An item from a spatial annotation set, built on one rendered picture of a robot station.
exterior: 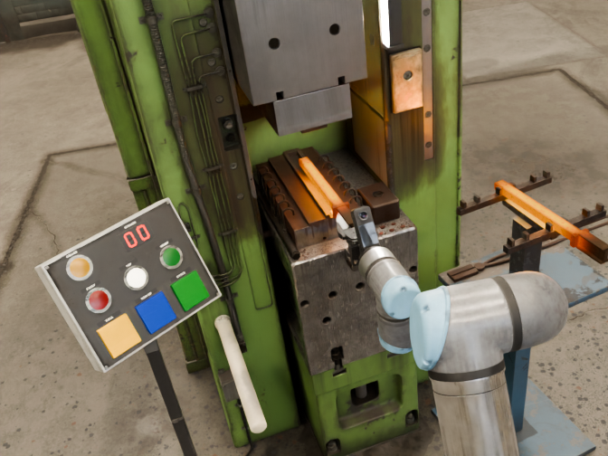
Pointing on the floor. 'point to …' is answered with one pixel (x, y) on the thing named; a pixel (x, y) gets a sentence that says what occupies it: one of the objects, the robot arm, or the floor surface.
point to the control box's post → (169, 397)
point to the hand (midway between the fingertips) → (343, 212)
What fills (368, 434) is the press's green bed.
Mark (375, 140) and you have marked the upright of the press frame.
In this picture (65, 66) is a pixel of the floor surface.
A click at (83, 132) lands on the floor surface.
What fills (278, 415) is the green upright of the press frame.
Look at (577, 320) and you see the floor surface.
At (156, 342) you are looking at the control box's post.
